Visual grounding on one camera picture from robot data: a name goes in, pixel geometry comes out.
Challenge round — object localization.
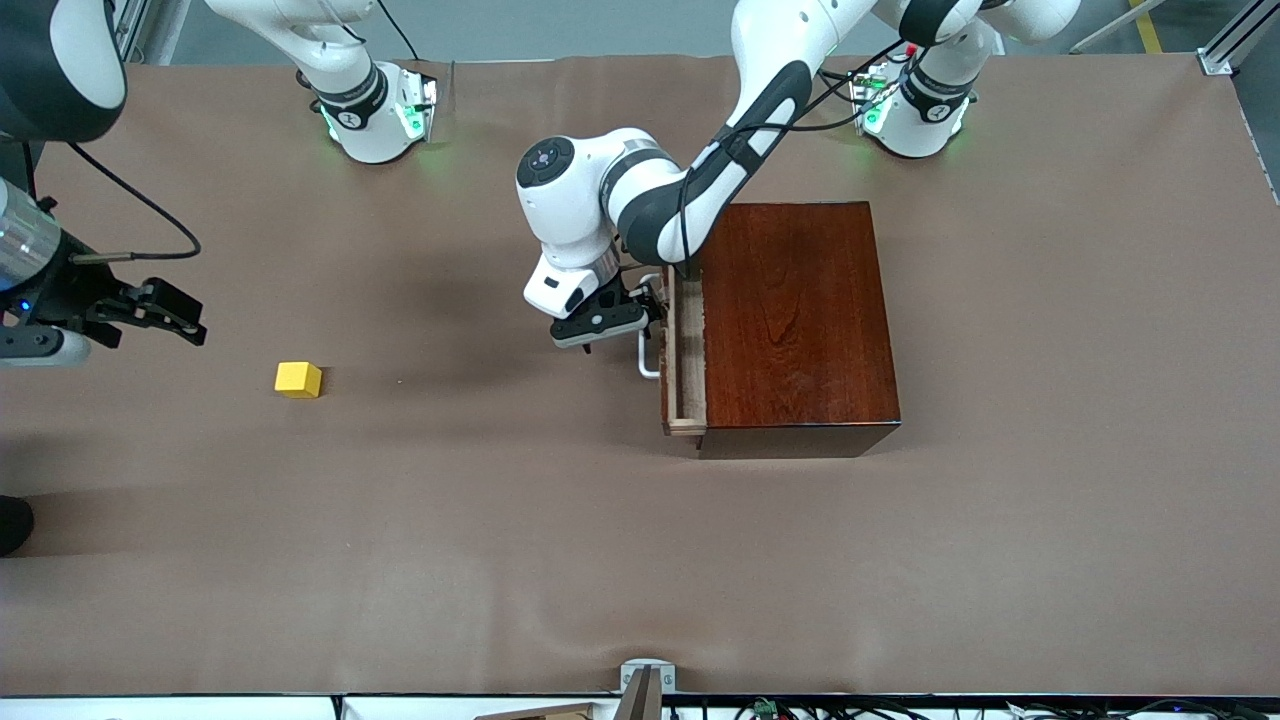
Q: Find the wooden drawer with white handle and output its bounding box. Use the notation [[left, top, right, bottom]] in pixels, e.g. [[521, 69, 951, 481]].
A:
[[638, 265, 709, 438]]

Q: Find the dark brown wooden cabinet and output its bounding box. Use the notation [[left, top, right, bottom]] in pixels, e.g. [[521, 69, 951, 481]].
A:
[[697, 202, 903, 461]]

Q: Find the grey metal camera bracket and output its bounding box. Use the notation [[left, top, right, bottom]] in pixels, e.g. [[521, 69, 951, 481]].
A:
[[620, 658, 677, 720]]

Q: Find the brown wooden board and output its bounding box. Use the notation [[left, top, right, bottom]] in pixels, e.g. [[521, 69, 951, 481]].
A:
[[475, 702, 598, 720]]

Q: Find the yellow block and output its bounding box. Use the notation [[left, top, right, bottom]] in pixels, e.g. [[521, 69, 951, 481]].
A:
[[275, 361, 324, 400]]

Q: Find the aluminium frame profile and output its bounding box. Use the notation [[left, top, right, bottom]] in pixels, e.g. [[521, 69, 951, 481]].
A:
[[105, 0, 151, 63], [1197, 0, 1280, 77]]

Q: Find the black round object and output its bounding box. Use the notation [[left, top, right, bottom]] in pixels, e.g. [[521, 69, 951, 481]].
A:
[[0, 496, 36, 557]]

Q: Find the black arm base cable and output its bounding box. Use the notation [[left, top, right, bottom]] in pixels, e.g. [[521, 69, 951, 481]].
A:
[[375, 0, 421, 63], [818, 62, 871, 105]]

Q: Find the brown table cover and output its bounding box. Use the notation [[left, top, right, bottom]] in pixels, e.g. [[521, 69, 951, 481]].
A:
[[0, 52, 1280, 698]]

